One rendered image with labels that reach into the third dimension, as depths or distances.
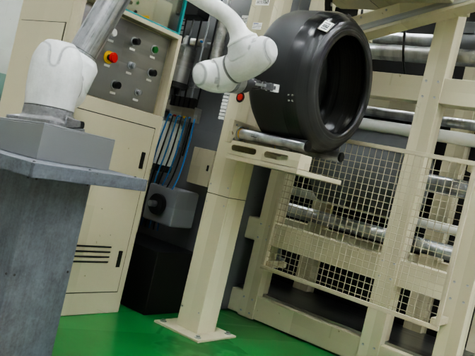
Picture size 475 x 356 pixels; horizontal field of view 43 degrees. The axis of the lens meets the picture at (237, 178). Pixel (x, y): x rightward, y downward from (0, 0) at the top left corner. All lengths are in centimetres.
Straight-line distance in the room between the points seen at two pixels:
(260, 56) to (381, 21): 109
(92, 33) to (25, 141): 52
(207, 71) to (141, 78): 76
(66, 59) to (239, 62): 53
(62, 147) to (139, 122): 81
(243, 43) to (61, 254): 88
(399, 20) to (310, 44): 64
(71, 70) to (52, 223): 47
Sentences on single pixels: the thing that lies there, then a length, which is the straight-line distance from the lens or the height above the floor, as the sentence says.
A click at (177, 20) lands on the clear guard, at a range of 281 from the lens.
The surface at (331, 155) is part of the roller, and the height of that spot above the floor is 90.
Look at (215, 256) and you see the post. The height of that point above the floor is 36.
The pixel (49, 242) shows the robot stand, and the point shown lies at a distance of 197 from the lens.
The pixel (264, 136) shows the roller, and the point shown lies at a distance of 249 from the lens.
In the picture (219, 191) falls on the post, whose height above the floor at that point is 64.
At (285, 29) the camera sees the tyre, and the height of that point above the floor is 132.
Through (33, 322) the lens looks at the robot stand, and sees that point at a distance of 204.
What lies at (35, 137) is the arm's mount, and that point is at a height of 71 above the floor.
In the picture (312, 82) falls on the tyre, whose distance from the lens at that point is 233.
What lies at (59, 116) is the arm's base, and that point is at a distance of 196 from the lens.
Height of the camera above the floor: 76
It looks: 1 degrees down
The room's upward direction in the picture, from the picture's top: 13 degrees clockwise
